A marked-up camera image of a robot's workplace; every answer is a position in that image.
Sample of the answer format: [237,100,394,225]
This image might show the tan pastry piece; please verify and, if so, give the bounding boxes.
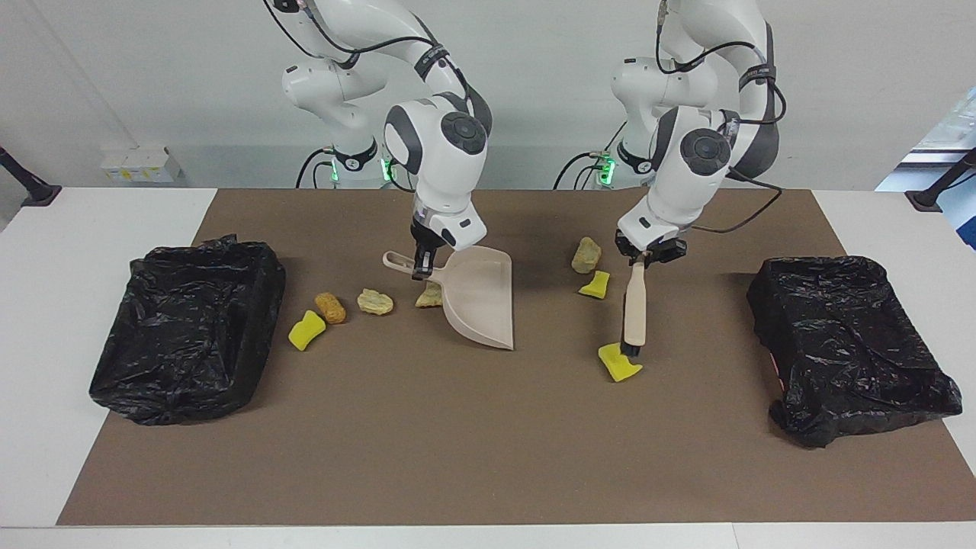
[570,236,602,275]

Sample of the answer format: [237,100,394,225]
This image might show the beige plastic dustpan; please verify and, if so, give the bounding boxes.
[382,246,515,352]

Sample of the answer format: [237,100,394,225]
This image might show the beige hand brush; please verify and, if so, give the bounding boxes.
[619,261,649,361]

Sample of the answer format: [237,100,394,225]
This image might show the brown fried nugget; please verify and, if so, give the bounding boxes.
[314,292,347,325]

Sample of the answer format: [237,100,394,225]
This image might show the bin with black bag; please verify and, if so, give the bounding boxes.
[89,234,287,426]
[746,255,964,449]

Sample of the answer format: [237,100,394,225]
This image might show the brown table mat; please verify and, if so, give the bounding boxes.
[56,188,976,527]

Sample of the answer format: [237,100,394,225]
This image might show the black stand foot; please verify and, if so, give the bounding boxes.
[0,146,63,208]
[905,147,976,213]

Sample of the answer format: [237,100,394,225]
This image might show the white power strip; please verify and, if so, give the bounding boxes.
[99,146,184,184]

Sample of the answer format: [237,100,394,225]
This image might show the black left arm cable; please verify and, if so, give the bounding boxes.
[656,0,786,233]

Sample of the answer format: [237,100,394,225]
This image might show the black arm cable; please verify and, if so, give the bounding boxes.
[656,0,786,233]
[263,0,458,69]

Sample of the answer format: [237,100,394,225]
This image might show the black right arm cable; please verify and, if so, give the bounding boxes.
[263,0,458,69]

